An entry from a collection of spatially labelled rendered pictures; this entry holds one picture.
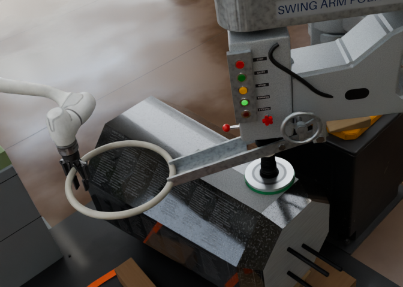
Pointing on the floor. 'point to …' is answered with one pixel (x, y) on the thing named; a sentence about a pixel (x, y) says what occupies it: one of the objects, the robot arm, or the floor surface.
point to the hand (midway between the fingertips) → (80, 183)
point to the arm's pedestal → (22, 233)
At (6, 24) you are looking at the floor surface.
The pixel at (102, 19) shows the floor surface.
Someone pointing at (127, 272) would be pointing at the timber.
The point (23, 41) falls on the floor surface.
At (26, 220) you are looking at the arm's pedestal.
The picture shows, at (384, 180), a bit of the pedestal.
